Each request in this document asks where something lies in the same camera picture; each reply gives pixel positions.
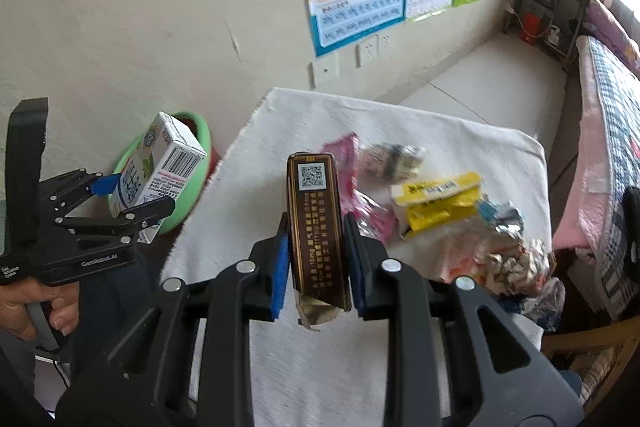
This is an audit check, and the brown cigarette box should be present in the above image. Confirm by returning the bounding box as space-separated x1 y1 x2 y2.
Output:
286 152 354 332

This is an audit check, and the bed with plaid quilt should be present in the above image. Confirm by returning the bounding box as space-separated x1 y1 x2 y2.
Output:
575 34 640 324

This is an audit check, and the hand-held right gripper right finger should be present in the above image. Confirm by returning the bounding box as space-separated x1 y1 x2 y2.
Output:
343 212 552 427

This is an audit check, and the pink plastic wrapper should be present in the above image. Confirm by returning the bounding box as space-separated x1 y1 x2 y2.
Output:
325 133 401 246

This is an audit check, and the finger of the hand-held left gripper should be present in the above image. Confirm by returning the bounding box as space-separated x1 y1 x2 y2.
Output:
39 169 121 219
54 197 176 241

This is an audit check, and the person's leg in jeans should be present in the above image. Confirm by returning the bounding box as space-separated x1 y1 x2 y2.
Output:
70 247 167 384

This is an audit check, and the patterned foil wrapper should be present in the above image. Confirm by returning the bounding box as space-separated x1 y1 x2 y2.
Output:
472 238 558 298

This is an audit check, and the white wall switch plate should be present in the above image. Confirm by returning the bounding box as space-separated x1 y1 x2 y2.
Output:
308 53 341 90

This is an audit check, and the yellow snack wrapper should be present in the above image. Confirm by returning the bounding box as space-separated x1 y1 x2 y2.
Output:
390 171 485 241

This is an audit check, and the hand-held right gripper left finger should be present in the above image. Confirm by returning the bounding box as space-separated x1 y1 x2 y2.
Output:
106 212 294 427

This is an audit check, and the wooden chair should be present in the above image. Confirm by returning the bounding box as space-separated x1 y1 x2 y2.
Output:
542 321 640 409

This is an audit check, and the green rimmed red bin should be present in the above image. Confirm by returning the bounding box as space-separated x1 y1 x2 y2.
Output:
112 110 214 236

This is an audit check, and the pink bed sheet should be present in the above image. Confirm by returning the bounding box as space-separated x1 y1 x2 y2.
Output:
552 97 626 259

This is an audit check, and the purple pillow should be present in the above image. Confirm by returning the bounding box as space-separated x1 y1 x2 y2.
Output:
585 0 640 74

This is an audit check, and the clear plastic bag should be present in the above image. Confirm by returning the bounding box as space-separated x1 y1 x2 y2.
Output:
500 277 567 333

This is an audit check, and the person's left hand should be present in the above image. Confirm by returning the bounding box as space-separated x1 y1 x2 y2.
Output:
0 281 81 341

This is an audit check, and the blue silver foil wrapper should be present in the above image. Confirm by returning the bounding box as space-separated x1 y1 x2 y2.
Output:
475 193 525 243

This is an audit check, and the dark metal shelf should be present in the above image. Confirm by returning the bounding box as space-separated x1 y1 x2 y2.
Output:
502 0 592 74

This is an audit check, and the white table cloth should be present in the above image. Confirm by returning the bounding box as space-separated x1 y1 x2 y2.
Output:
160 87 554 427

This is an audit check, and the white orange plastic bag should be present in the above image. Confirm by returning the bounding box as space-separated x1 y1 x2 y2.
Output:
430 232 501 289

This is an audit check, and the white milk carton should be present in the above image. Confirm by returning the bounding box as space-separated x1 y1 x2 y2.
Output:
107 111 208 248

